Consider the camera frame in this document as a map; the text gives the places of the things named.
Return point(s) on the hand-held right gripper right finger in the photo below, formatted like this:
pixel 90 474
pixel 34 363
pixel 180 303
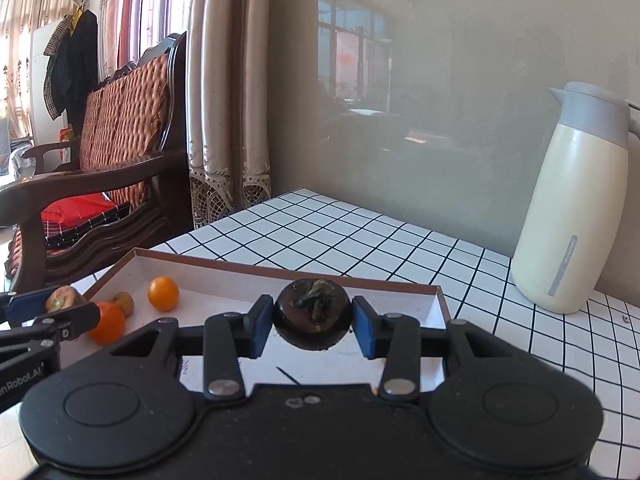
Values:
pixel 362 330

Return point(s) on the wooden bench with orange cushion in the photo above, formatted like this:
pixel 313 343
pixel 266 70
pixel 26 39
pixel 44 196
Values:
pixel 125 110

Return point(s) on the beige lace-trimmed curtain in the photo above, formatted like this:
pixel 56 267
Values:
pixel 220 85

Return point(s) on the carrot piece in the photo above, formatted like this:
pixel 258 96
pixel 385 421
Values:
pixel 62 297

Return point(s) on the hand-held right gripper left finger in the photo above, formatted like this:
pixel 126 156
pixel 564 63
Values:
pixel 262 327

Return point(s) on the dark checkered cloth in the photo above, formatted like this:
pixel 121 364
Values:
pixel 100 222

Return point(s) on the small orange kumquat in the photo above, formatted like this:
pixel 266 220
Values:
pixel 163 293

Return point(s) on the brown kiwi fruit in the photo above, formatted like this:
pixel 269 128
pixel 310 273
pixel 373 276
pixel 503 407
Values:
pixel 124 303

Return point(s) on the brown cardboard box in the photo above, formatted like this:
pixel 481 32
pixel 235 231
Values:
pixel 225 280

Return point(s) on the plaid hanging garment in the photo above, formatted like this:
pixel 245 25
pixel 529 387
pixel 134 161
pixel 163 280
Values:
pixel 52 45

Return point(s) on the sheer patterned curtain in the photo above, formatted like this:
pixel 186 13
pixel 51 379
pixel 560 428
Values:
pixel 30 0

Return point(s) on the red-framed window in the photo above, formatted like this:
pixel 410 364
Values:
pixel 150 10

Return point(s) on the dark purple mangosteen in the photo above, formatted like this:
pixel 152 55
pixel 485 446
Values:
pixel 310 330

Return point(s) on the white checkered tablecloth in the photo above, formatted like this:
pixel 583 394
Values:
pixel 350 230

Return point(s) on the red plastic bag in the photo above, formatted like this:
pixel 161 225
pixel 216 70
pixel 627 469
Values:
pixel 75 207

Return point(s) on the white cabinet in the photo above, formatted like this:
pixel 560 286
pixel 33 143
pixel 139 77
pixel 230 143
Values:
pixel 37 85

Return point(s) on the orange mandarin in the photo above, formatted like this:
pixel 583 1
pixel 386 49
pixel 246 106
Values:
pixel 110 326

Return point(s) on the cream thermos jug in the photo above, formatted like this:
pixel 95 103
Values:
pixel 570 210

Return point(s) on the dark hanging jacket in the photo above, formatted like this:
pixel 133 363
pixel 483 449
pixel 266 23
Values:
pixel 82 60

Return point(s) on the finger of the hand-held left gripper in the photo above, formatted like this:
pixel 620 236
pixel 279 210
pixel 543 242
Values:
pixel 22 307
pixel 70 320

